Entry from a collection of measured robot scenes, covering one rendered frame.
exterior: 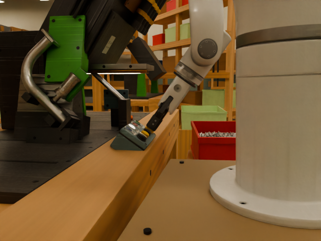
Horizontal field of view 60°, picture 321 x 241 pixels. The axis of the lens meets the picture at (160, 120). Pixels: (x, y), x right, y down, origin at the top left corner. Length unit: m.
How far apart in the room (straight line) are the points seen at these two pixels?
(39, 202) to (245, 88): 0.33
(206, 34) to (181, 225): 0.48
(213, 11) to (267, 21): 0.39
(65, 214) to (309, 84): 0.33
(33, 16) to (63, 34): 11.09
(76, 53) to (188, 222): 0.69
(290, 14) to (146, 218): 0.26
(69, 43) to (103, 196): 0.58
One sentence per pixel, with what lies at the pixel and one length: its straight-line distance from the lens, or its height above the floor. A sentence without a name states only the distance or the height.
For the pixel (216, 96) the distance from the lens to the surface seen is 3.60.
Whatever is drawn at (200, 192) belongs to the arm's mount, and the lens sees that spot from 0.38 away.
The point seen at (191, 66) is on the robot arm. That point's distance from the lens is 0.75.
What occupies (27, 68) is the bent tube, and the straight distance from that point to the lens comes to 0.92.
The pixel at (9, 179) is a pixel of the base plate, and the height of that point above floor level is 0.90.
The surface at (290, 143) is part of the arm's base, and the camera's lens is 0.33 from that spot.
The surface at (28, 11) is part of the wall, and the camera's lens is 12.15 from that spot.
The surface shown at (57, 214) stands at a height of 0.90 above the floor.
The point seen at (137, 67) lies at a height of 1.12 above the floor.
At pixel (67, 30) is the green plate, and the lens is 0.94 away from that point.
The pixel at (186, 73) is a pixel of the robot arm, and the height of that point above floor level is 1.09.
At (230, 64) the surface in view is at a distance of 3.41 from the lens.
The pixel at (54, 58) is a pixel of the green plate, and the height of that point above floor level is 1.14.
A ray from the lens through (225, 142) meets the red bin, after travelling 0.78.
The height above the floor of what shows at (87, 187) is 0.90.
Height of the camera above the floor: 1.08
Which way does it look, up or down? 8 degrees down
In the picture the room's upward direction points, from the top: straight up
